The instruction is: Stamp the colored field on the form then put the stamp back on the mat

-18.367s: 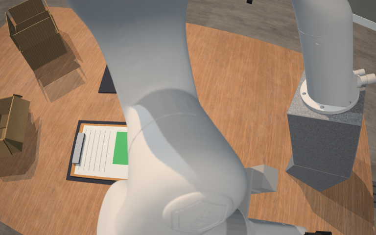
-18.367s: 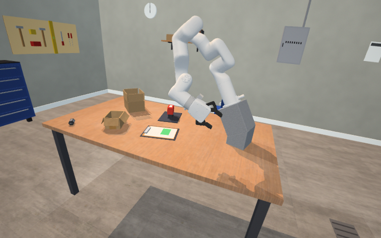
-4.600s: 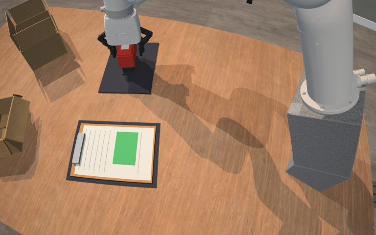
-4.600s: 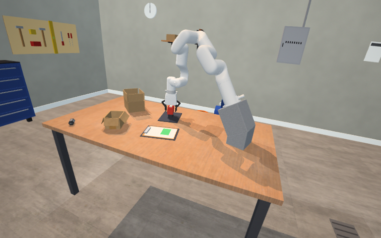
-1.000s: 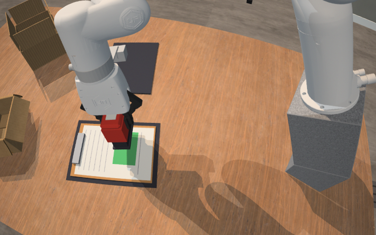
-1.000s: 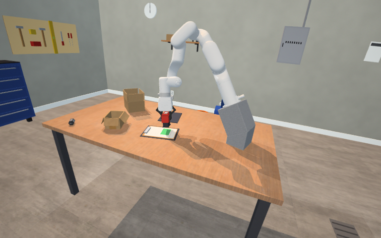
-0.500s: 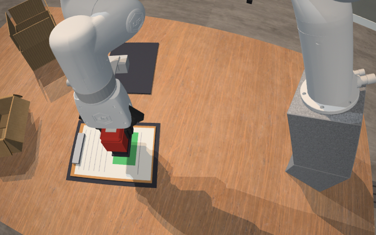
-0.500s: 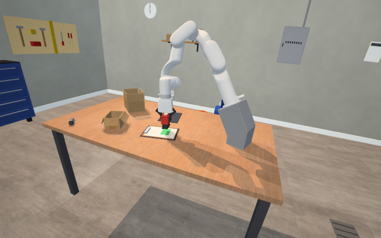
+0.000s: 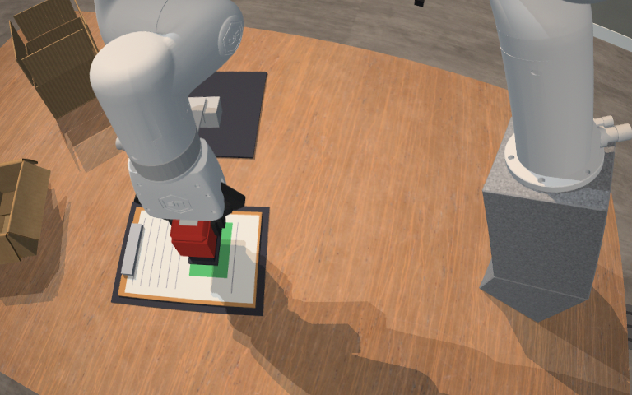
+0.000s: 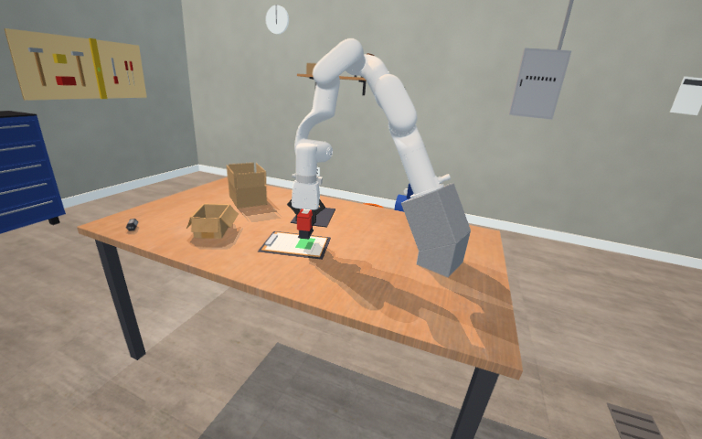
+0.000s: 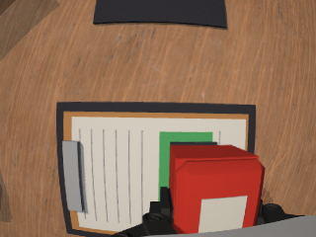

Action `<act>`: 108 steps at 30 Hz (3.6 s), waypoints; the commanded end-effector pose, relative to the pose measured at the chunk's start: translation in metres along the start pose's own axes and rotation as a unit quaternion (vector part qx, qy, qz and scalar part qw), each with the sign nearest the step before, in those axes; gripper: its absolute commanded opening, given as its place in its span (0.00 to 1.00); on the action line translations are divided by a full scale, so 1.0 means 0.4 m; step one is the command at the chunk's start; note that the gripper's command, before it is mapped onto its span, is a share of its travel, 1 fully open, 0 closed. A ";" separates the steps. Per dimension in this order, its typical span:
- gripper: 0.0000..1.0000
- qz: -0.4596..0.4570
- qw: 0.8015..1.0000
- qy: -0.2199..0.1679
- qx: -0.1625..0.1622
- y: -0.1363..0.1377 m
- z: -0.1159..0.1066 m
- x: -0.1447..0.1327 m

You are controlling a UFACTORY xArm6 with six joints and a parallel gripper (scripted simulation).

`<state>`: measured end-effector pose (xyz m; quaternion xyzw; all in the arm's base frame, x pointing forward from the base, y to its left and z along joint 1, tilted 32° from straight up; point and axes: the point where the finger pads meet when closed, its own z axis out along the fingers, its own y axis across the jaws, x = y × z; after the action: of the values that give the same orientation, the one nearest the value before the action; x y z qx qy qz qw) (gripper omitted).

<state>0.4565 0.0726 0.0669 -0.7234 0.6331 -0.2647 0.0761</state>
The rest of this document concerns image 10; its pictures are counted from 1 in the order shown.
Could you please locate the brown cardboard box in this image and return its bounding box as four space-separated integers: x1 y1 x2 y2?
228 163 267 209
186 204 239 239

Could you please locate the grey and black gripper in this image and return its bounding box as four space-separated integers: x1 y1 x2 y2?
287 180 325 226

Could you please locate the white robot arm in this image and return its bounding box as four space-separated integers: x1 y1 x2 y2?
292 38 451 198

